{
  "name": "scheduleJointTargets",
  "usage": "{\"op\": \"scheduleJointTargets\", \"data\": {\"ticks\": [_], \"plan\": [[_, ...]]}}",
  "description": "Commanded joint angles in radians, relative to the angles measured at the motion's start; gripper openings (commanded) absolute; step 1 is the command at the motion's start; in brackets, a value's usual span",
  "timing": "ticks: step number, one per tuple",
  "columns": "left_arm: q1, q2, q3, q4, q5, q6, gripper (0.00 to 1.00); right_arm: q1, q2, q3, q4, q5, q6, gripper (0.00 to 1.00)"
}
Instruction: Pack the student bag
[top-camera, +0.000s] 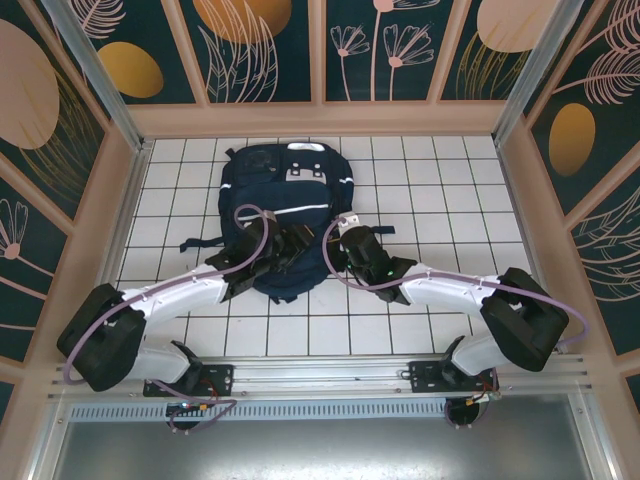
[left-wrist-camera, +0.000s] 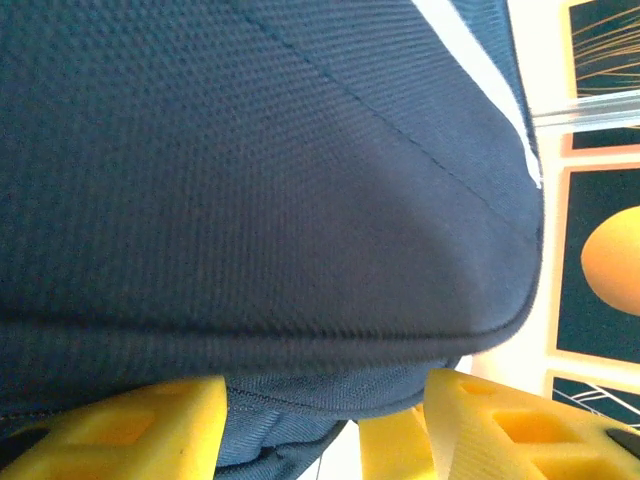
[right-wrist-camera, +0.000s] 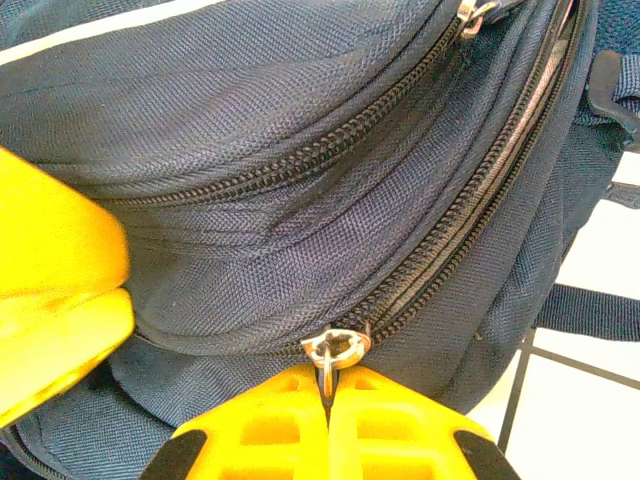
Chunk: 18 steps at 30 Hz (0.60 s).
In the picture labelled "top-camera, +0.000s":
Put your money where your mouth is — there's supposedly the navy blue school backpack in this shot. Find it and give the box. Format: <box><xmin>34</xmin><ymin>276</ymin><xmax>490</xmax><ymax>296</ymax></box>
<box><xmin>179</xmin><ymin>141</ymin><xmax>396</xmax><ymax>305</ymax></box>

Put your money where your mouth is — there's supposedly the perforated metal strip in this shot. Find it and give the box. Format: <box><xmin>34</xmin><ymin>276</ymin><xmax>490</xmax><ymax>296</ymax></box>
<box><xmin>67</xmin><ymin>402</ymin><xmax>576</xmax><ymax>423</ymax></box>

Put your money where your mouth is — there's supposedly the small green circuit board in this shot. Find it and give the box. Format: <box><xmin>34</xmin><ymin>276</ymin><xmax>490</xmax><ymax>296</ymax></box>
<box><xmin>166</xmin><ymin>401</ymin><xmax>211</xmax><ymax>416</ymax></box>

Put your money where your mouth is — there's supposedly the grey metal sheet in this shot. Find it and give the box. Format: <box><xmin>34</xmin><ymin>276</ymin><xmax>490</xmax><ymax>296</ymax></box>
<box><xmin>27</xmin><ymin>418</ymin><xmax>619</xmax><ymax>480</ymax></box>

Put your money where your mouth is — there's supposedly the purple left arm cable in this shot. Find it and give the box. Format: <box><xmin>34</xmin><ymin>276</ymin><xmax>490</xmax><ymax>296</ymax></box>
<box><xmin>64</xmin><ymin>203</ymin><xmax>272</xmax><ymax>434</ymax></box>

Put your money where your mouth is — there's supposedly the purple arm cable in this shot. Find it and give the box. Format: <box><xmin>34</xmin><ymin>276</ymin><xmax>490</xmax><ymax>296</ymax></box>
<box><xmin>323</xmin><ymin>215</ymin><xmax>591</xmax><ymax>431</ymax></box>
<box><xmin>64</xmin><ymin>203</ymin><xmax>272</xmax><ymax>434</ymax></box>

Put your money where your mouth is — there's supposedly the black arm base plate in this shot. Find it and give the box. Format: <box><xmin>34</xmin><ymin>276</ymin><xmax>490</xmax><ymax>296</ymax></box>
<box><xmin>408</xmin><ymin>359</ymin><xmax>501</xmax><ymax>396</ymax></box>
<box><xmin>143</xmin><ymin>363</ymin><xmax>235</xmax><ymax>398</ymax></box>

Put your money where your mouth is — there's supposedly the wide aluminium base rail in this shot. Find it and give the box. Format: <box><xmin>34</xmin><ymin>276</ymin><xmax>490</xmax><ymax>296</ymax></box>
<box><xmin>47</xmin><ymin>353</ymin><xmax>594</xmax><ymax>401</ymax></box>

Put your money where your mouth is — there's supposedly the aluminium floor edge rail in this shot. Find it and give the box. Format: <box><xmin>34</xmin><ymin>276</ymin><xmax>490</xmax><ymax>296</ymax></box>
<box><xmin>493</xmin><ymin>141</ymin><xmax>561</xmax><ymax>301</ymax></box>
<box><xmin>97</xmin><ymin>141</ymin><xmax>155</xmax><ymax>289</ymax></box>

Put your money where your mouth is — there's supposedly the orange connector with wires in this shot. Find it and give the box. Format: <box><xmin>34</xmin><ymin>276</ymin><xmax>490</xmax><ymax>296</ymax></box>
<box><xmin>464</xmin><ymin>391</ymin><xmax>503</xmax><ymax>407</ymax></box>

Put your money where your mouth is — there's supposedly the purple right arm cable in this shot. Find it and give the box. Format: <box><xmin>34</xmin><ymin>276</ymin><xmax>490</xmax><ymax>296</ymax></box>
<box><xmin>323</xmin><ymin>215</ymin><xmax>591</xmax><ymax>431</ymax></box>

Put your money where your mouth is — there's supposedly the aluminium corner post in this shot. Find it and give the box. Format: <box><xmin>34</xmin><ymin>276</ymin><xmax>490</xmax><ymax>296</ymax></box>
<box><xmin>42</xmin><ymin>0</ymin><xmax>155</xmax><ymax>154</ymax></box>
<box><xmin>492</xmin><ymin>0</ymin><xmax>596</xmax><ymax>146</ymax></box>

